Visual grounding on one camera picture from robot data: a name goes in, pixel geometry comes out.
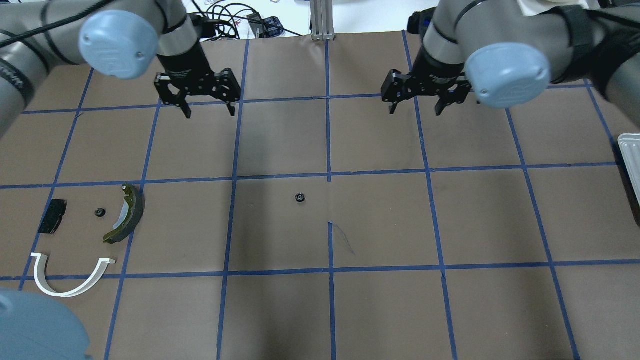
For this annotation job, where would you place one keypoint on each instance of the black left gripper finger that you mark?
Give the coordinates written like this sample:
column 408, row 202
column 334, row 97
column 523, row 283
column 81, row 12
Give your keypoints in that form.
column 232, row 108
column 186, row 109

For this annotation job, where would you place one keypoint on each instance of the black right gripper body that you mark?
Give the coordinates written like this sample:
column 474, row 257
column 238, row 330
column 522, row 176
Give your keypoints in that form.
column 436, row 69

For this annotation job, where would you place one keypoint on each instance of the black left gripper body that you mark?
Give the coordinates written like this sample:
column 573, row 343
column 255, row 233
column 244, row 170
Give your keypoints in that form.
column 186, row 62

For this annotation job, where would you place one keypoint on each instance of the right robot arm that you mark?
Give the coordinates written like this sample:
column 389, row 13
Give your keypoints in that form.
column 509, row 51

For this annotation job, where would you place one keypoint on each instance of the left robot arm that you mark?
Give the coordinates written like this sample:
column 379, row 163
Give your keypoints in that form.
column 118, row 38

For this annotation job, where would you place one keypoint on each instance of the ribbed metal tray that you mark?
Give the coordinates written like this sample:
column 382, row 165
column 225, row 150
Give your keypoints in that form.
column 629, row 146

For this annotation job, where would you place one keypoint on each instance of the green brake shoe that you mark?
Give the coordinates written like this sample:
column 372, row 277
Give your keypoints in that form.
column 130, row 216

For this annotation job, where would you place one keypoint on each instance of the black brake pad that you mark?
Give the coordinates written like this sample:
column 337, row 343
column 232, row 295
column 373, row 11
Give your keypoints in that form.
column 53, row 216

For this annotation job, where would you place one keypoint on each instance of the white curved plastic part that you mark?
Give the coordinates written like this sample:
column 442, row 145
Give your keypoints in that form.
column 70, row 280

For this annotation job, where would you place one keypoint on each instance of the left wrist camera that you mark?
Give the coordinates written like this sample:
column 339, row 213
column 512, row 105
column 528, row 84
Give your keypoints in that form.
column 205, row 27

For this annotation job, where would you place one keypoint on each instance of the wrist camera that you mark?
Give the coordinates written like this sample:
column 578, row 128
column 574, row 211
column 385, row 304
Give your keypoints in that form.
column 419, row 21
column 205, row 27

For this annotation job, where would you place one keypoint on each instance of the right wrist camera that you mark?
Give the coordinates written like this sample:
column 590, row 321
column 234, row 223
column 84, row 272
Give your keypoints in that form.
column 419, row 21

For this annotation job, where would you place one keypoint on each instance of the aluminium frame post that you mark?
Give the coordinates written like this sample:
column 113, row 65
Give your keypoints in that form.
column 322, row 20

